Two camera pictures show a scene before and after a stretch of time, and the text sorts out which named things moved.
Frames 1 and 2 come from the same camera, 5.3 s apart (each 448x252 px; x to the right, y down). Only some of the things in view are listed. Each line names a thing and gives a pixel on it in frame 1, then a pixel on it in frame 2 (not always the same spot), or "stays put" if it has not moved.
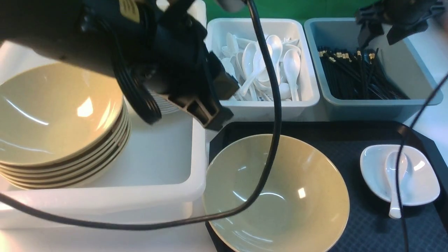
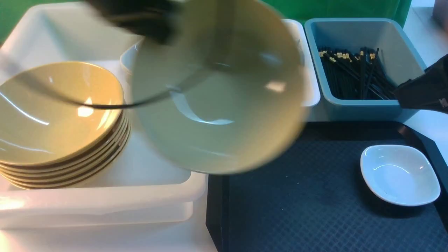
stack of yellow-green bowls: (60, 127) stays put
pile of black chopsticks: (356, 74) stays put
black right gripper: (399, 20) -> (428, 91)
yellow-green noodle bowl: (304, 208) -> (228, 91)
